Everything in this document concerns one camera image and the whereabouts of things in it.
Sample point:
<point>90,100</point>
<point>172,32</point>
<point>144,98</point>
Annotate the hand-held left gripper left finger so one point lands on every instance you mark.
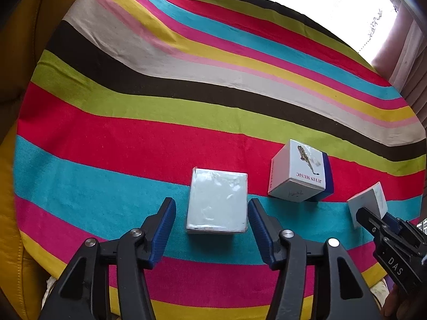
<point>163,231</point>

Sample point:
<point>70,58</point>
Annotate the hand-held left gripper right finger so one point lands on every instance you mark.
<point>262,235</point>

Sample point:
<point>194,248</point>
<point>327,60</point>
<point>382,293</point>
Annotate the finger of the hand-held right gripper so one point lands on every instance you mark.
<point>392,221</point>
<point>367,220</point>

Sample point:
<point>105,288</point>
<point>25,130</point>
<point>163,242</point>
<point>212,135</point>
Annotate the small white box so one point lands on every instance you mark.
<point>367,200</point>

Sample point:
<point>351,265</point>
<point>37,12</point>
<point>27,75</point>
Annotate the glossy plain white box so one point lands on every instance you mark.
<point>216,203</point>

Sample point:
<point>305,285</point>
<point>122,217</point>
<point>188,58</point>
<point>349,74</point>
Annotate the person's right hand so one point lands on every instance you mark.
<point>405,306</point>

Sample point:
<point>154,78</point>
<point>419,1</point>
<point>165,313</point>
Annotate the striped plush cushion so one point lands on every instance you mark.
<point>377,290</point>

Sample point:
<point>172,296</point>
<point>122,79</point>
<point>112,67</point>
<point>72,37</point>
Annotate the white saxophone print box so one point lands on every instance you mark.
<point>297,173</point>

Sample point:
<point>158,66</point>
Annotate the striped colourful blanket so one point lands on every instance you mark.
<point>166,123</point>

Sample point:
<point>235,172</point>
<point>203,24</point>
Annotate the yellow sofa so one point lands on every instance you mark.
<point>20,266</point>

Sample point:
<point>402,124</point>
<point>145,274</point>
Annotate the pink curtain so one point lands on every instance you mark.
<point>410,60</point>

